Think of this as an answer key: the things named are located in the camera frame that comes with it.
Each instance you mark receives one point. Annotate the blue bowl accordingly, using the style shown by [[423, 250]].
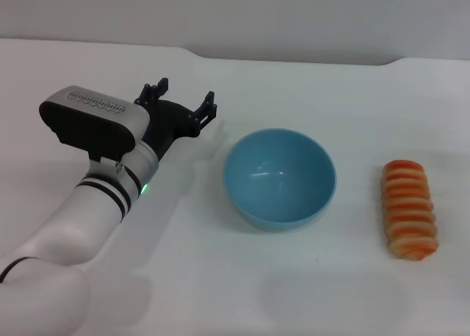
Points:
[[279, 178]]

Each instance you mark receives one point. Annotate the orange striped bread loaf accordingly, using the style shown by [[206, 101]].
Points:
[[407, 211]]

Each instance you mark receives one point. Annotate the left camera mount bracket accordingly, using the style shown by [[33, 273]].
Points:
[[106, 165]]

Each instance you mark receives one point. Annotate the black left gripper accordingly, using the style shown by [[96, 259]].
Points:
[[169, 123]]

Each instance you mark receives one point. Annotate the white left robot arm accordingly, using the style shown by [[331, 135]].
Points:
[[62, 226]]

